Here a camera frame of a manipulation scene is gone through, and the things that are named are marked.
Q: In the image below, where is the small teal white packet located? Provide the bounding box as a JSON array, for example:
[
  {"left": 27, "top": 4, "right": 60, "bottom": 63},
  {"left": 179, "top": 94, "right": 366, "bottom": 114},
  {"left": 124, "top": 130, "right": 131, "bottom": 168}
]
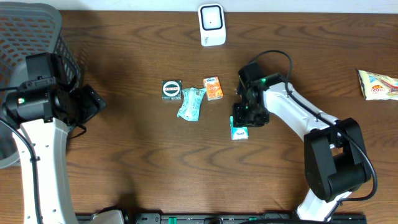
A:
[{"left": 229, "top": 116, "right": 249, "bottom": 140}]

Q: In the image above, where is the orange snack packet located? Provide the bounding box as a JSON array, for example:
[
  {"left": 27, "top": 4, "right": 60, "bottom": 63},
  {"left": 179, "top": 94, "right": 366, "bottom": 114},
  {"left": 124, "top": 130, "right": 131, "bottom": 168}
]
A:
[{"left": 203, "top": 77, "right": 224, "bottom": 101}]

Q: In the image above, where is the green snack packet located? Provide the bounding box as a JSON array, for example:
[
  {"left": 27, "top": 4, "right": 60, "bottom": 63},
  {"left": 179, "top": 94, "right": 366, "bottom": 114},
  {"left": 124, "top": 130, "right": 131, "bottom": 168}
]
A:
[{"left": 177, "top": 87, "right": 206, "bottom": 121}]

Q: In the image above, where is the round white red lid cup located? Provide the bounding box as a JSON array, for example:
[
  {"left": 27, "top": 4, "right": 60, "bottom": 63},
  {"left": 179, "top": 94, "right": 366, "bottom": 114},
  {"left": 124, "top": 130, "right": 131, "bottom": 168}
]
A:
[{"left": 162, "top": 80, "right": 182, "bottom": 100}]

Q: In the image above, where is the white blue snack bag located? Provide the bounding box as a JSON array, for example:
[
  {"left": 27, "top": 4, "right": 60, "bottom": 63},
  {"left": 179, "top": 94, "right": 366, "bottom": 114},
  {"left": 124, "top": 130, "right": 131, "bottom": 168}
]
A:
[{"left": 357, "top": 70, "right": 397, "bottom": 100}]

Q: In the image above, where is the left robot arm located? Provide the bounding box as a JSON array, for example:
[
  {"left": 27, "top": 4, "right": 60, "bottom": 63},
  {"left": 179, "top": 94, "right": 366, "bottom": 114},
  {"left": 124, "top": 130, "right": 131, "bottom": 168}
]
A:
[{"left": 11, "top": 80, "right": 125, "bottom": 223}]

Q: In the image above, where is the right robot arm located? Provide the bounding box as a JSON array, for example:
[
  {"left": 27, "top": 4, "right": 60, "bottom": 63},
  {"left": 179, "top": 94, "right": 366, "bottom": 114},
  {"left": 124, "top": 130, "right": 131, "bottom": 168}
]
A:
[{"left": 233, "top": 73, "right": 372, "bottom": 222}]

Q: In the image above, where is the white barcode scanner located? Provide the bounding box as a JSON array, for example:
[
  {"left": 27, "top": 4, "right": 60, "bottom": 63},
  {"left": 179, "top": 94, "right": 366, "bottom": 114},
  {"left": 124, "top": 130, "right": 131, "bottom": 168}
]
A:
[{"left": 198, "top": 3, "right": 226, "bottom": 47}]

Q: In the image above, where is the grey plastic mesh basket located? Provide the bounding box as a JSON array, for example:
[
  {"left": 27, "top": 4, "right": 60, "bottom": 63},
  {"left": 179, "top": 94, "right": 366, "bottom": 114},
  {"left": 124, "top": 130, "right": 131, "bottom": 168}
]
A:
[{"left": 0, "top": 2, "right": 82, "bottom": 170}]

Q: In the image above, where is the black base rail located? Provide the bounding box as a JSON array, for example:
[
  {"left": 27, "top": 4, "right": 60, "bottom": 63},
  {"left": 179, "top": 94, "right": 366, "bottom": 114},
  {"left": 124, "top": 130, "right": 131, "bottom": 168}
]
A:
[{"left": 76, "top": 212, "right": 368, "bottom": 224}]

